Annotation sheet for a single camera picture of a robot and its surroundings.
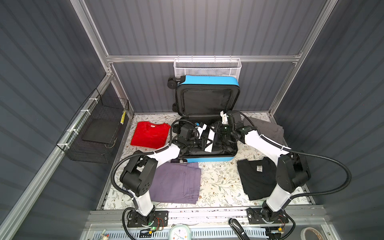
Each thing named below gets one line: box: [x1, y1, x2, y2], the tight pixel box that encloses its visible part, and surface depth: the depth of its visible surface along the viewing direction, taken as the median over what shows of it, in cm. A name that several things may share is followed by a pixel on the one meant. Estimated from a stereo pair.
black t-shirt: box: [236, 157, 277, 201], surface depth 87 cm
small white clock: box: [168, 223, 191, 240], surface depth 69 cm
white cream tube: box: [204, 128, 215, 153], surface depth 88 cm
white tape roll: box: [300, 227, 325, 240], surface depth 70 cm
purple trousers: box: [149, 161, 202, 204], surface depth 84 cm
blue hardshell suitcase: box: [167, 75, 241, 163], surface depth 85 cm
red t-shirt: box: [130, 121, 171, 150], surface depth 110 cm
